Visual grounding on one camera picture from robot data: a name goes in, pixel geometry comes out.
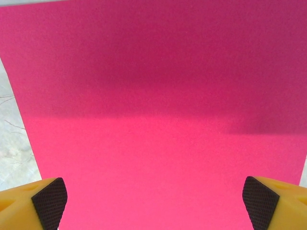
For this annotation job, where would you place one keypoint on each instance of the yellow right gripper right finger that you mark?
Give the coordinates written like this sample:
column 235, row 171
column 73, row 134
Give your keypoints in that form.
column 287, row 210

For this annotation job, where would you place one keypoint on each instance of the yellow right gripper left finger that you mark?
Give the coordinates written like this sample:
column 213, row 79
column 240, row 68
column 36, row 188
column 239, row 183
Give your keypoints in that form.
column 19, row 210

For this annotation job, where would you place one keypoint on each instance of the pink square paper sheet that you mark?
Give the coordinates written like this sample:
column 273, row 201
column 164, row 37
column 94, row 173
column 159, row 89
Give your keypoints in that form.
column 153, row 107

